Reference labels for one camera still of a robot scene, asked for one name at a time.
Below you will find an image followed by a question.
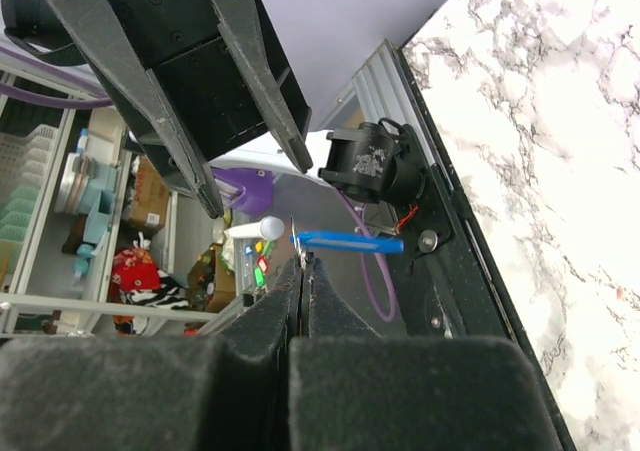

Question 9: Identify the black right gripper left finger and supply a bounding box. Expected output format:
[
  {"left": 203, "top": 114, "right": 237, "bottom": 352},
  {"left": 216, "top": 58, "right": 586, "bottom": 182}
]
[{"left": 1, "top": 260, "right": 301, "bottom": 450}]

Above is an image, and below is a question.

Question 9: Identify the cardboard box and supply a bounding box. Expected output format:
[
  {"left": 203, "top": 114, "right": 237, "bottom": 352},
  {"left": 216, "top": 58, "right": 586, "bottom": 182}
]
[{"left": 122, "top": 157, "right": 170, "bottom": 234}]

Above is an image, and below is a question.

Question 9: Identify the white storage shelf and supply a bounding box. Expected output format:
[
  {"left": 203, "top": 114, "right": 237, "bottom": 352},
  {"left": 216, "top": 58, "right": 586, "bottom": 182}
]
[{"left": 0, "top": 65, "right": 231, "bottom": 337}]

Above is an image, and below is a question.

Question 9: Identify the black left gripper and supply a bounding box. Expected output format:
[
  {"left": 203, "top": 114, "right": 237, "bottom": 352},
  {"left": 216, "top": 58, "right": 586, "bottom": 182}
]
[{"left": 1, "top": 0, "right": 313, "bottom": 218}]

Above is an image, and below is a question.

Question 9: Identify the red patterned plush toy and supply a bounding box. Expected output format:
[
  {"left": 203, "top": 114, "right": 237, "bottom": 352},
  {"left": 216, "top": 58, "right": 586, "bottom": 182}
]
[{"left": 107, "top": 233, "right": 190, "bottom": 310}]

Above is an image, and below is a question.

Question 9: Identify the blue plastic key tag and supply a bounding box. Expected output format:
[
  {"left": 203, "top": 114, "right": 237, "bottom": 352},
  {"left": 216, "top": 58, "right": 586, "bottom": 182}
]
[{"left": 298, "top": 230, "right": 404, "bottom": 254}]

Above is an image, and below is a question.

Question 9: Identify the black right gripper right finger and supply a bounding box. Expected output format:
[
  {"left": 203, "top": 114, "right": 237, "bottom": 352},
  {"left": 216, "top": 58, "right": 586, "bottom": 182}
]
[{"left": 288, "top": 260, "right": 561, "bottom": 450}]

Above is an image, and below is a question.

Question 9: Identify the black table edge frame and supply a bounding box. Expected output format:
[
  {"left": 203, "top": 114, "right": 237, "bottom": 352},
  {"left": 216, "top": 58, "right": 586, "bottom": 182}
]
[{"left": 352, "top": 41, "right": 575, "bottom": 450}]

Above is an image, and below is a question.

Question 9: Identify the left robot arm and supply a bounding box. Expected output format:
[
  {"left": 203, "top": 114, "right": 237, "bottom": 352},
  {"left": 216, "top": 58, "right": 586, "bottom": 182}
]
[{"left": 1, "top": 0, "right": 424, "bottom": 217}]

